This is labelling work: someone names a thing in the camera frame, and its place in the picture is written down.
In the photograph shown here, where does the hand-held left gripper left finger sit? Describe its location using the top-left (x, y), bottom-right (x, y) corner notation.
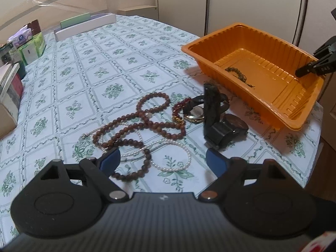
top-left (35, 148), bottom-right (128, 203)

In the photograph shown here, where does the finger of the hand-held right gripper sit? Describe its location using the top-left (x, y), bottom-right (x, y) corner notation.
top-left (314, 35), bottom-right (336, 59)
top-left (296, 55), bottom-right (336, 78)

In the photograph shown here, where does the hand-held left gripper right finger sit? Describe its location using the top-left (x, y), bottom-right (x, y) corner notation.
top-left (198, 149), bottom-right (305, 202)

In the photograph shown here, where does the white pearl necklace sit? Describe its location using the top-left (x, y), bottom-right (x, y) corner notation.
top-left (81, 122), bottom-right (192, 172)

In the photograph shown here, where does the black digital watch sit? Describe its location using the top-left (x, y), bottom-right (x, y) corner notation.
top-left (203, 83), bottom-right (249, 149)

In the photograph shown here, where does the brown wooden bead necklace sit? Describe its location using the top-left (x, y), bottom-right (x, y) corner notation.
top-left (92, 92), bottom-right (186, 182)

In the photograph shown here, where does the gold watch with black strap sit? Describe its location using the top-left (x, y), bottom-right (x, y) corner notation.
top-left (181, 94), bottom-right (231, 124)

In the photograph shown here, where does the orange plastic tray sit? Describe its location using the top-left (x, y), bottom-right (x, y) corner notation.
top-left (181, 24), bottom-right (327, 132)

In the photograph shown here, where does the red bead bracelet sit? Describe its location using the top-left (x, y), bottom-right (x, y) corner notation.
top-left (172, 98), bottom-right (193, 124)

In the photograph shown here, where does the white wardrobe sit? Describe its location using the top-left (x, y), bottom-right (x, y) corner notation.
top-left (154, 0), bottom-right (336, 53)

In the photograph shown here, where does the cardboard box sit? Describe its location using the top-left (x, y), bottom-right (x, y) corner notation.
top-left (0, 102), bottom-right (19, 138)

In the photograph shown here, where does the stack of books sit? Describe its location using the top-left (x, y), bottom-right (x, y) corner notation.
top-left (0, 63), bottom-right (25, 116)

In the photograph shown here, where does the long white box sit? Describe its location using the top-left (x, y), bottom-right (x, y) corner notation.
top-left (55, 14), bottom-right (117, 42)

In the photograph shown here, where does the green tissue box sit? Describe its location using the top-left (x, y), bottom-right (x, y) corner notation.
top-left (18, 31), bottom-right (46, 65)

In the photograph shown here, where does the red white printed cloth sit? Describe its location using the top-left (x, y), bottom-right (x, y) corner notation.
top-left (306, 231), bottom-right (336, 252)

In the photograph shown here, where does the flat green box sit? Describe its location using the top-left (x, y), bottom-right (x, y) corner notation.
top-left (60, 13), bottom-right (91, 29)

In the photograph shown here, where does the small green box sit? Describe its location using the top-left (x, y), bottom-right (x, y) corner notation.
top-left (0, 42), bottom-right (20, 66)

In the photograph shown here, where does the low beige shelf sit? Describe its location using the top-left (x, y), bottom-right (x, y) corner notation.
top-left (117, 5), bottom-right (159, 21)

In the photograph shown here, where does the purple tissue pack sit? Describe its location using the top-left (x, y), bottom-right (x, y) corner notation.
top-left (12, 28), bottom-right (33, 48)

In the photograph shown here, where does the brown box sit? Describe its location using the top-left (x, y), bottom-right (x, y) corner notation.
top-left (26, 20), bottom-right (41, 36)

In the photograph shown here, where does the clear plastic sheet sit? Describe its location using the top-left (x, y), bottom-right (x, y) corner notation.
top-left (0, 0), bottom-right (158, 32)

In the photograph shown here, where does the dark green bead bracelet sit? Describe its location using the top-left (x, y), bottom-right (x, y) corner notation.
top-left (225, 67), bottom-right (256, 88)

